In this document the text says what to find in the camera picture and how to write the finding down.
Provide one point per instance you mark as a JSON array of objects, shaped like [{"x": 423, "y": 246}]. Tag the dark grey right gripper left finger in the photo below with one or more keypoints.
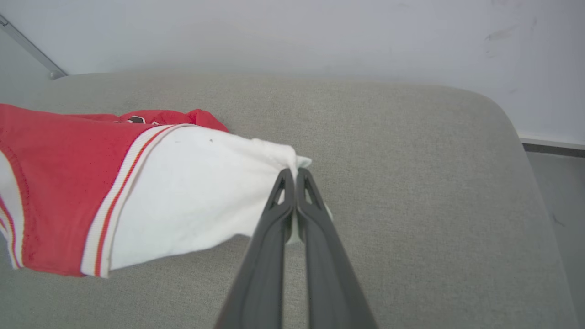
[{"x": 263, "y": 274}]

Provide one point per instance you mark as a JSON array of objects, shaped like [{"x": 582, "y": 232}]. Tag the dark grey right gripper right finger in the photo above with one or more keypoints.
[{"x": 329, "y": 283}]

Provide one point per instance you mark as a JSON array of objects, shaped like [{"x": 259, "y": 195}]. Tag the red and white jersey garment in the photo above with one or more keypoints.
[{"x": 183, "y": 192}]

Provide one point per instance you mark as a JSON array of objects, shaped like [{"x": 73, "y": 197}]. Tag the grey wall baseboard strip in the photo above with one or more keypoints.
[{"x": 553, "y": 147}]

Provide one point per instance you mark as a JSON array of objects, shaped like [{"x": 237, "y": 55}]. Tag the grey metal wall rail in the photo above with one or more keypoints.
[{"x": 32, "y": 48}]

